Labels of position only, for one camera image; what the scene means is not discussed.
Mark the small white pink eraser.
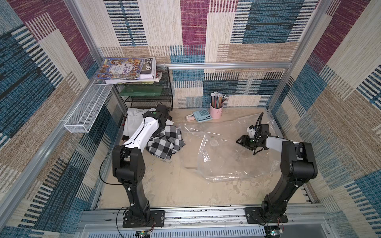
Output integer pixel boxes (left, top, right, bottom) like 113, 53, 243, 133
186, 114, 195, 121

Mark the green flat box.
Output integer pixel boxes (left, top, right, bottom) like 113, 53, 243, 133
119, 86, 163, 97

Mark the white wire mesh basket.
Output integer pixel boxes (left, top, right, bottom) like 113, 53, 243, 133
64, 83, 113, 133

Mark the coloured pencils bundle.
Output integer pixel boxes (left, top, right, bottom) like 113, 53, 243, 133
211, 92, 228, 109

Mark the grey white checked shirt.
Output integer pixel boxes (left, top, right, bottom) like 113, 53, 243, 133
145, 126, 185, 160

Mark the black wire shelf rack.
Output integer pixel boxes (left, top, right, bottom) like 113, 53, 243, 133
116, 67, 174, 110

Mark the clear plastic vacuum bag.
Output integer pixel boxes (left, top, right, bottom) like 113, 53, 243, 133
179, 114, 280, 182

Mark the colourful illustrated book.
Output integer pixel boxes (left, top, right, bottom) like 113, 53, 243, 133
95, 58, 145, 80

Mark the black folio book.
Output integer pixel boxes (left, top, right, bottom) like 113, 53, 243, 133
97, 58, 161, 85

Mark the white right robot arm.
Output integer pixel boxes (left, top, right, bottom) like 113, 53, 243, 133
236, 124, 318, 226

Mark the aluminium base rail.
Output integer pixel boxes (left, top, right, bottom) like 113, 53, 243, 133
74, 203, 339, 238

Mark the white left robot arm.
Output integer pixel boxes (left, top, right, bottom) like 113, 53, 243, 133
112, 105, 169, 228

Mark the teal desk calculator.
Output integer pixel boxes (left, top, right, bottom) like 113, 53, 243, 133
193, 109, 212, 123

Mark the pink metal pencil bucket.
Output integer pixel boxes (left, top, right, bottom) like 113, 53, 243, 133
209, 105, 223, 120

